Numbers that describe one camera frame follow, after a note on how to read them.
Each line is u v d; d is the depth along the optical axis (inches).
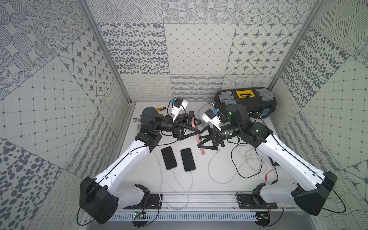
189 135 20.5
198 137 21.1
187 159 34.6
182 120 21.8
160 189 31.2
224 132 21.5
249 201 28.6
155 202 29.1
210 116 20.9
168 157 35.3
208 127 24.1
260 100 38.3
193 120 21.6
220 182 32.2
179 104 20.4
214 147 20.8
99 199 14.8
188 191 30.3
